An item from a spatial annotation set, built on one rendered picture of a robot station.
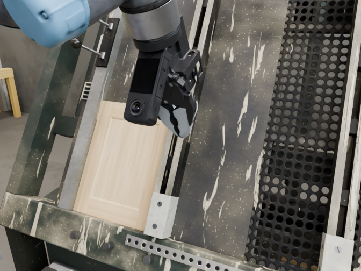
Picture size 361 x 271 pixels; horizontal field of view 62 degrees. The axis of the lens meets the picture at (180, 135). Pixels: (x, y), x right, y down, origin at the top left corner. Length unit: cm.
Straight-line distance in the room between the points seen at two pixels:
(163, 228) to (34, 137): 64
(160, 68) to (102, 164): 71
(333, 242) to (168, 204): 44
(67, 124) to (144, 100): 89
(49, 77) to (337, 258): 114
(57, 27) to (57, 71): 101
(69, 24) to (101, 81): 84
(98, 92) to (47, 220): 48
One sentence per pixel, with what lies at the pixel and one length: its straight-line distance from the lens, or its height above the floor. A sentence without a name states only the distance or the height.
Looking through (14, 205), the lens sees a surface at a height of 88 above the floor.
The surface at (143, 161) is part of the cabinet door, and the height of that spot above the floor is 107.
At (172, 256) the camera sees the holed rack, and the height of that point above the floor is 88.
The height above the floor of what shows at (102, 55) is 139.
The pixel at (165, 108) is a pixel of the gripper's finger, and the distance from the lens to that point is 51.
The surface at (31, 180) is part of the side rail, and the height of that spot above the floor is 93.
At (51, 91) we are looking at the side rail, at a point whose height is 124.
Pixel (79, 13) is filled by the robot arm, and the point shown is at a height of 152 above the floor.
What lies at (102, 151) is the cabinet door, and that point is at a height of 108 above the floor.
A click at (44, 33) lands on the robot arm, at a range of 33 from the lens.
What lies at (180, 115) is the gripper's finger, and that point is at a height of 137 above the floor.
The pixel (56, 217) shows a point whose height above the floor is 88.
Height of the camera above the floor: 152
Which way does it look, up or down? 21 degrees down
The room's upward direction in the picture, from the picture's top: straight up
